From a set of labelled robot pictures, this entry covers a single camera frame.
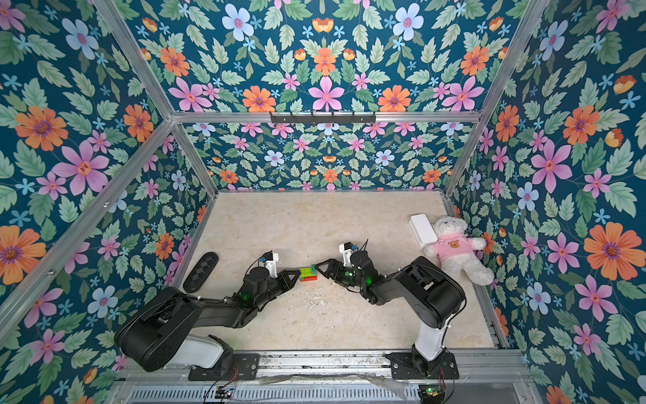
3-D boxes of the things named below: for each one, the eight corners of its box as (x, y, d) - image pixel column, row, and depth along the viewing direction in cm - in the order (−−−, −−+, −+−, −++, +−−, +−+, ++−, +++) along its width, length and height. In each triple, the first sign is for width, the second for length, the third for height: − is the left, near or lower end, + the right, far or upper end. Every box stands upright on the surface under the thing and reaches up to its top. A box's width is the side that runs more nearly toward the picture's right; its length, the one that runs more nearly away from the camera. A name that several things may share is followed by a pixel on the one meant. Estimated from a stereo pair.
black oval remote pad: (184, 291, 91) (179, 287, 88) (210, 255, 101) (206, 250, 98) (196, 295, 90) (191, 291, 88) (221, 258, 100) (217, 253, 97)
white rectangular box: (420, 249, 102) (424, 242, 98) (407, 222, 111) (409, 215, 107) (436, 245, 103) (440, 239, 99) (422, 219, 112) (425, 212, 108)
